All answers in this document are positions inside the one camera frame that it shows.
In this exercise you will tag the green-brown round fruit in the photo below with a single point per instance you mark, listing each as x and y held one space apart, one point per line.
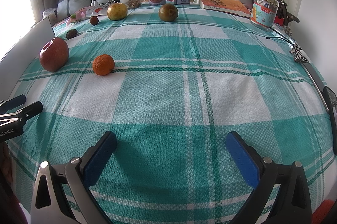
168 12

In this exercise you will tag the red heart snack packet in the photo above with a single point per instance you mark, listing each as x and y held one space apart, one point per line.
97 10

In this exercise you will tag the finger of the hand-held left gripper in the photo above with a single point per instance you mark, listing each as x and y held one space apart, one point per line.
13 104
31 109

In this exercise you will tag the eyeglasses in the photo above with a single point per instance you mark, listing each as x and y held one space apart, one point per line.
279 38

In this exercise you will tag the small orange tangerine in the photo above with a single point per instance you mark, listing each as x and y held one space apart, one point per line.
103 64

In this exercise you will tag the dark mangosteen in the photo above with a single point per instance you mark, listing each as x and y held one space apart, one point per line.
71 33

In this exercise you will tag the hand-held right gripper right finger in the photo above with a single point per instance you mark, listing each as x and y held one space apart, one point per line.
243 160

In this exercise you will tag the pink snack packet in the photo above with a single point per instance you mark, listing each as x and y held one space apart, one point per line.
79 15

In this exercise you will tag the black ridged object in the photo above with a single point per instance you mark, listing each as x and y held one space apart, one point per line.
330 100

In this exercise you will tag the red apple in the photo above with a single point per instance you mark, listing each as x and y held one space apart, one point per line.
54 54

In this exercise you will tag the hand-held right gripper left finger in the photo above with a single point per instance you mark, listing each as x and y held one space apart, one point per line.
101 158

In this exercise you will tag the white cardboard box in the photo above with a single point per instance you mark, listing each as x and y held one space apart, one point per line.
31 37

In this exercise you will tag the clear plastic snack bag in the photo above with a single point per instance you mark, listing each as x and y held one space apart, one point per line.
49 16

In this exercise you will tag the red box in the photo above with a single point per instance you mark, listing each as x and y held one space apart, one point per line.
279 21

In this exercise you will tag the small dark red fruit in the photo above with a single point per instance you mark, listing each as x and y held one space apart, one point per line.
94 20

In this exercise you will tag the orange cover book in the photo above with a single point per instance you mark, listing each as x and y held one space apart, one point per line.
223 5

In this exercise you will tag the dark bag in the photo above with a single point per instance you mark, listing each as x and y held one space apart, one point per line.
287 12

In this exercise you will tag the teal checked blanket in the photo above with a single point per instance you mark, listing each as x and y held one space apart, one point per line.
171 87

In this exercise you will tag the yellow pear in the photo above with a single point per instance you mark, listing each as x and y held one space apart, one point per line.
117 11

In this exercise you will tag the blue label tin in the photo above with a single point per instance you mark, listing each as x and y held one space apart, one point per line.
264 12

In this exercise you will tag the bunch of keys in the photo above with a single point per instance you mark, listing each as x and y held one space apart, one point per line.
297 54

